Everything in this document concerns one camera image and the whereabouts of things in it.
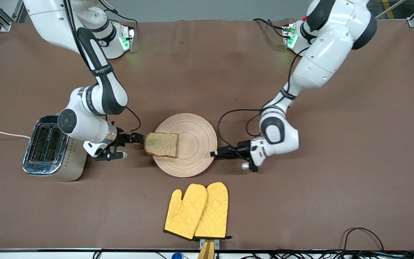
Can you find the beige chrome two-slot toaster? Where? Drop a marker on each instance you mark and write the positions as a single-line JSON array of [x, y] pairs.
[[54, 151]]

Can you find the blue round cap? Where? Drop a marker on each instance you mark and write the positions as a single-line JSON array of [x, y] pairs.
[[176, 256]]

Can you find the small metal bracket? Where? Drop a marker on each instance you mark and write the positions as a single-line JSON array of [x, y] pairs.
[[217, 244]]

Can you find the brown table cover mat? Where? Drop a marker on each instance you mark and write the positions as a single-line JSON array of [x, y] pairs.
[[300, 201]]

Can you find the yellow quilted oven mitt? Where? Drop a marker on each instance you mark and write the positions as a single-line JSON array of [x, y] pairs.
[[212, 212], [183, 214]]

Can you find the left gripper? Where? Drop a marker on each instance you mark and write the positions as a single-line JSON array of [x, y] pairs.
[[241, 149]]

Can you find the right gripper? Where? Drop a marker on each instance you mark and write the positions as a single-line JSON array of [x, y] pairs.
[[122, 138]]

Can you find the round light wooden plate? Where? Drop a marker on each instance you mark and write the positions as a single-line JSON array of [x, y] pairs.
[[192, 151]]

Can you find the brown crust bread slice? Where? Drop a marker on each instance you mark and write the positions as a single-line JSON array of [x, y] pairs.
[[161, 144]]

